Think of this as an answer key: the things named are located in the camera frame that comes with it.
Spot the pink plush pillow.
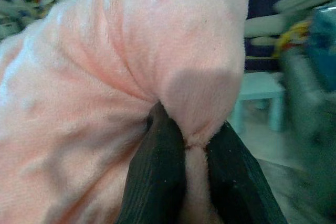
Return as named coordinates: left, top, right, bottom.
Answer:
left=0, top=0, right=253, bottom=224

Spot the yellow and red toy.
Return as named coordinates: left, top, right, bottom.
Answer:
left=272, top=22, right=310, bottom=57

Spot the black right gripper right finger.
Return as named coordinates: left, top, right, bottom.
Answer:
left=204, top=120, right=288, bottom=224

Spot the light blue child chair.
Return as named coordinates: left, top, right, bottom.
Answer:
left=235, top=71, right=287, bottom=133

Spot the cream cushion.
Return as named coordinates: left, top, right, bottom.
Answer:
left=244, top=15, right=288, bottom=38

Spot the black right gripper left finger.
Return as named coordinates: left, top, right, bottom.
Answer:
left=115, top=102, right=188, bottom=224

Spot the green leather sofa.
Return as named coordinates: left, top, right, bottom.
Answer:
left=278, top=48, right=336, bottom=224

